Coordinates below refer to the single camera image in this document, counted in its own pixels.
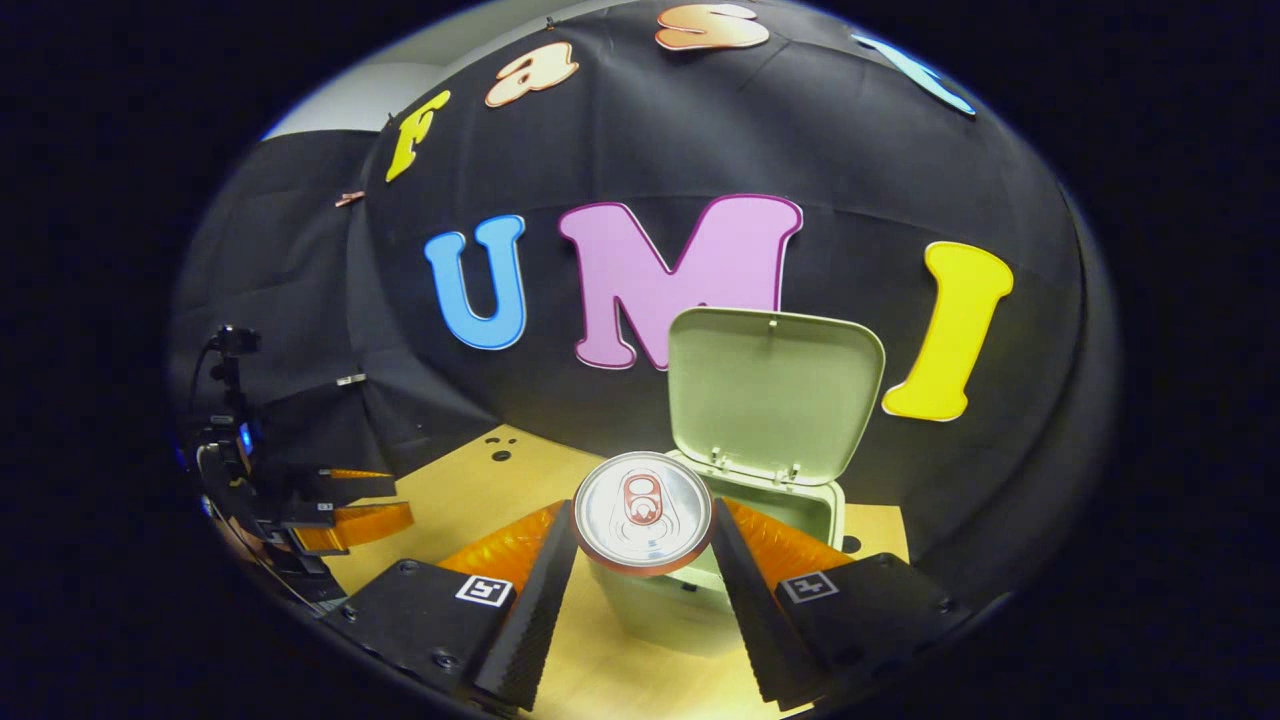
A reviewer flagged pale green desktop garbage bin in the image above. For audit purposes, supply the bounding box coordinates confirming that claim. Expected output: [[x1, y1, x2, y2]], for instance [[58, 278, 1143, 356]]
[[590, 306, 887, 659]]

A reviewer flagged wooden desktop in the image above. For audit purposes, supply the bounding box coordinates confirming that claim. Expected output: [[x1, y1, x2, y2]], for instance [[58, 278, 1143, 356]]
[[322, 424, 911, 720]]

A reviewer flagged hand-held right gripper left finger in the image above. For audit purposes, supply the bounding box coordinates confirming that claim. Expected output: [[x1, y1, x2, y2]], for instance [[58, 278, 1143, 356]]
[[318, 500, 581, 713]]

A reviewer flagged black backdrop cloth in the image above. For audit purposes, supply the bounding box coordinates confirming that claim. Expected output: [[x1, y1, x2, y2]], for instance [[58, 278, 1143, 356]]
[[170, 0, 1116, 601]]

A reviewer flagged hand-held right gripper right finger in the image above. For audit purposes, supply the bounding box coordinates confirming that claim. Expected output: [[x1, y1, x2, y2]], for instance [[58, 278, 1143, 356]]
[[708, 497, 986, 713]]

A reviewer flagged silver top pop can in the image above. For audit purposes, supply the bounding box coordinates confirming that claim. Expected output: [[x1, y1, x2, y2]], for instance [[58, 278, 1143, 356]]
[[572, 450, 715, 578]]

